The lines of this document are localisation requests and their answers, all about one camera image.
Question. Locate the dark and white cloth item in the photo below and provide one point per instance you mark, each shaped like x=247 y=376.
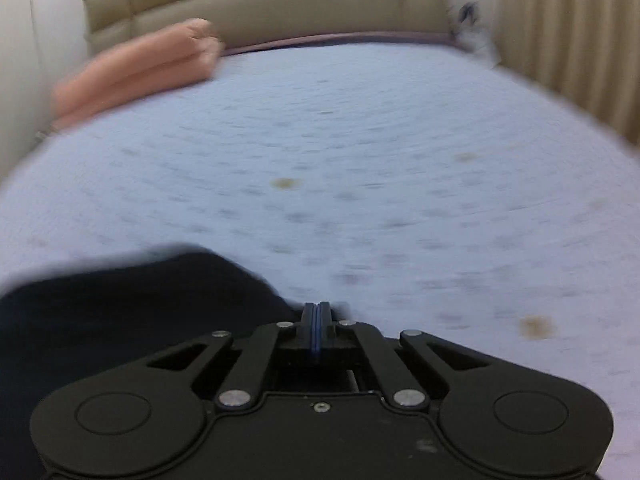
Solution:
x=472 y=30

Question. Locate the beige curtain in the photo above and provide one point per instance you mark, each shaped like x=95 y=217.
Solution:
x=575 y=40

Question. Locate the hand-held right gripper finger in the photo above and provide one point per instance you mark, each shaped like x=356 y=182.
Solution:
x=322 y=331
x=312 y=331

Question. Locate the navy white-striped garment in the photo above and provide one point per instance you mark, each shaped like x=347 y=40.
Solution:
x=125 y=310

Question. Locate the light blue patterned bed sheet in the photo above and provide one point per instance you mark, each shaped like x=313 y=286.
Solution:
x=375 y=160

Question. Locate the pink folded blanket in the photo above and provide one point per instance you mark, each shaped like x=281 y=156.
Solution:
x=145 y=70

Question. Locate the white wardrobe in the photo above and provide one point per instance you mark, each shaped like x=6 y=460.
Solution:
x=25 y=60

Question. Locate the beige padded headboard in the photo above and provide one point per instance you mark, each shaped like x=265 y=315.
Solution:
x=280 y=5

